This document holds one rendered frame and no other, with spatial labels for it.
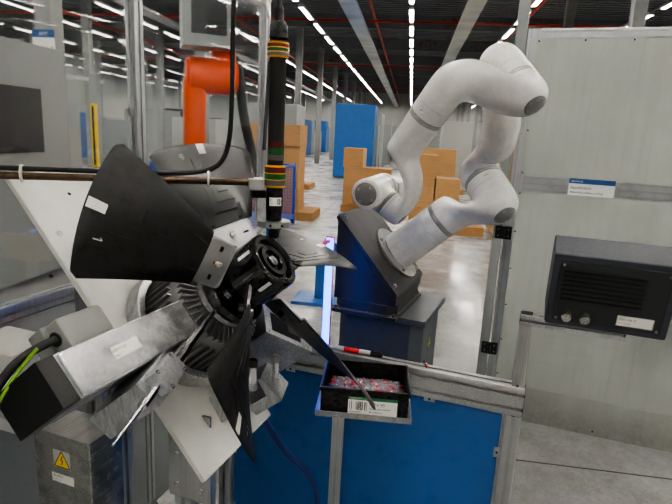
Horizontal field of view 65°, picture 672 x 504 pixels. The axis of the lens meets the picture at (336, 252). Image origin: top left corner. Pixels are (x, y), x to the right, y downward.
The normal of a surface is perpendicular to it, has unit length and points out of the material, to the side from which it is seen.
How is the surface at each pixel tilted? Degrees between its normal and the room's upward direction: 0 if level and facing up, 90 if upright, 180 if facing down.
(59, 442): 90
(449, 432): 90
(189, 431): 50
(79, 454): 90
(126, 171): 70
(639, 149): 89
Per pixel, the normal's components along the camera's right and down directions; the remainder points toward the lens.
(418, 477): -0.35, 0.18
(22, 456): 0.94, 0.12
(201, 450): 0.75, -0.53
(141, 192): 0.73, -0.06
